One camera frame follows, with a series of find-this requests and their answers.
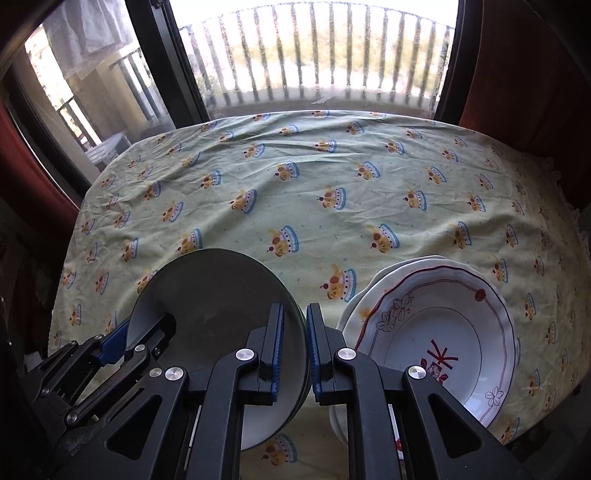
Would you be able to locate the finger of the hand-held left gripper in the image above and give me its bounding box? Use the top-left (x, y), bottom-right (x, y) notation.
top-left (64, 313), bottom-right (178, 428)
top-left (25, 318), bottom-right (131, 397)

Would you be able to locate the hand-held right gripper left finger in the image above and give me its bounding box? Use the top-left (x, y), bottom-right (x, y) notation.
top-left (54, 302), bottom-right (287, 480)

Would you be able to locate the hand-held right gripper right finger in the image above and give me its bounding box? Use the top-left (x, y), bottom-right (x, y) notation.
top-left (306, 303), bottom-right (533, 480)

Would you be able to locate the plain white scalloped plate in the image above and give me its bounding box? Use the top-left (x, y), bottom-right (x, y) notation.
top-left (329, 254), bottom-right (451, 446)

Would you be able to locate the bowl with floral outline print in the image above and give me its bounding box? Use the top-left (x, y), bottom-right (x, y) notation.
top-left (126, 248), bottom-right (304, 451)

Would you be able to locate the scalloped white serving bowl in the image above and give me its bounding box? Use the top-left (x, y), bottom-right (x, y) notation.
top-left (355, 263), bottom-right (518, 432)

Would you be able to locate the yellow printed tablecloth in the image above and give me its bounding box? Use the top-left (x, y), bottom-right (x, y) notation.
top-left (48, 110), bottom-right (583, 480)

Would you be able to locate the red curtain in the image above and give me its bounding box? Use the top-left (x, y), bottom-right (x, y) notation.
top-left (457, 0), bottom-right (591, 210)
top-left (0, 104), bottom-right (80, 232)

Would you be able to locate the white plastic stool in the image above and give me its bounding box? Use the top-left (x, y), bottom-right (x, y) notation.
top-left (84, 131), bottom-right (134, 172)

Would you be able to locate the white balcony railing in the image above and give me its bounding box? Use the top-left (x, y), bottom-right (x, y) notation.
top-left (179, 2), bottom-right (455, 110)

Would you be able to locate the white hanging cloth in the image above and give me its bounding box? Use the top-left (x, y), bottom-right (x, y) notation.
top-left (43, 0), bottom-right (136, 80)

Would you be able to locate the black window frame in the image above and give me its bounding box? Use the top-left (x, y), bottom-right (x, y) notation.
top-left (0, 0), bottom-right (482, 204)

